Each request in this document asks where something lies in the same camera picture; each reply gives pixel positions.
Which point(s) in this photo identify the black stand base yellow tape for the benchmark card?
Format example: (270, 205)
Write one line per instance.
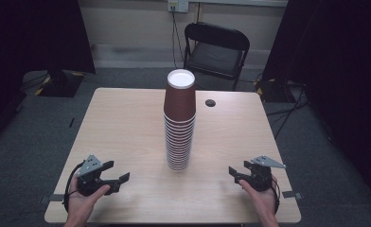
(60, 84)

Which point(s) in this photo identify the black folding chair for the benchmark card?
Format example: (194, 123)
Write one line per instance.
(215, 58)

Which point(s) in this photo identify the black curtain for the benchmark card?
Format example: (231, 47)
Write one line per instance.
(338, 63)
(32, 38)

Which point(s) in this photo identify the stack of brown paper cups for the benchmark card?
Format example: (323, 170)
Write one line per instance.
(180, 145)

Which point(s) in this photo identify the dark stand base yellow tape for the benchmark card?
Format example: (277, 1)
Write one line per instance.
(275, 91)

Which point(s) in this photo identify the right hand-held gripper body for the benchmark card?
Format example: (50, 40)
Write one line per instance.
(260, 178)

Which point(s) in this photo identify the person's right hand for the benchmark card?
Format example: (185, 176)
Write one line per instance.
(264, 201)

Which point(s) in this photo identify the grey tape strip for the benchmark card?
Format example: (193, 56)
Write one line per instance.
(291, 195)
(56, 198)

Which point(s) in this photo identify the person's left hand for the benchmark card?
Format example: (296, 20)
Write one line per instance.
(79, 205)

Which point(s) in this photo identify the white wall socket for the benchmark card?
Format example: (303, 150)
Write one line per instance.
(178, 5)

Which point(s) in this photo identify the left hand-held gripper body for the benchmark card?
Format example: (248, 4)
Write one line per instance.
(87, 176)

